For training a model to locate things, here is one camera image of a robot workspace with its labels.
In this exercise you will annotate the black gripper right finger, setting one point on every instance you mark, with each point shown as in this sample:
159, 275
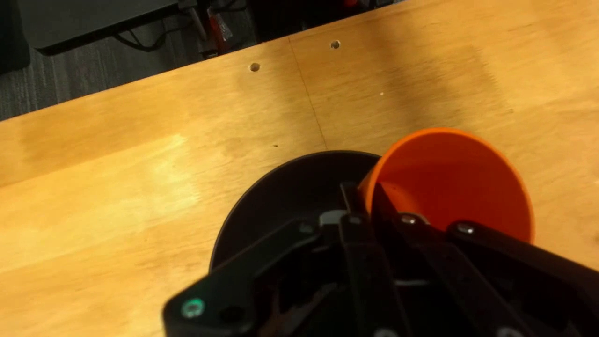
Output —
492, 284

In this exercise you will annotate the orange plastic cup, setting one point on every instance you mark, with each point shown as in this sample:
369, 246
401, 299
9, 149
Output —
446, 177

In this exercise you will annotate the black bowl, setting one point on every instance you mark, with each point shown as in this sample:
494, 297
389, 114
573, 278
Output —
301, 188

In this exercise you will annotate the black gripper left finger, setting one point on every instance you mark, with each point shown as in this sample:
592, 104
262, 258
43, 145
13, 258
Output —
326, 278

